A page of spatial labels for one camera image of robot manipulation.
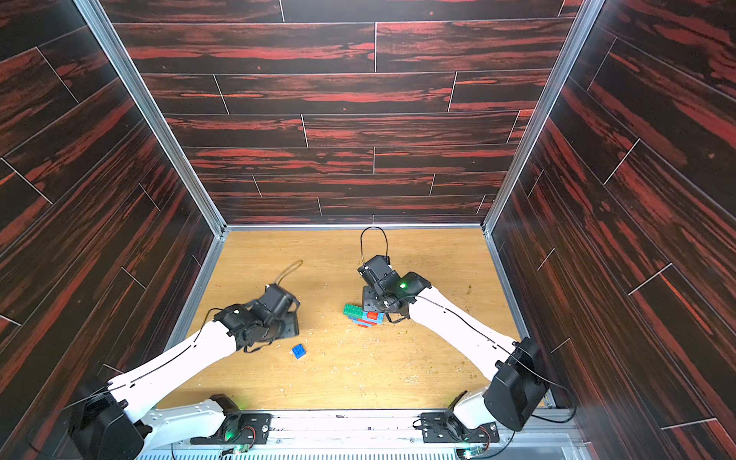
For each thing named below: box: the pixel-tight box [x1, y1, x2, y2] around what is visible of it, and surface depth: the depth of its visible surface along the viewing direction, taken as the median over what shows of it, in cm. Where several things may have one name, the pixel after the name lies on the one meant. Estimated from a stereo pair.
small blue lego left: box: [291, 343, 307, 360], surface depth 88 cm
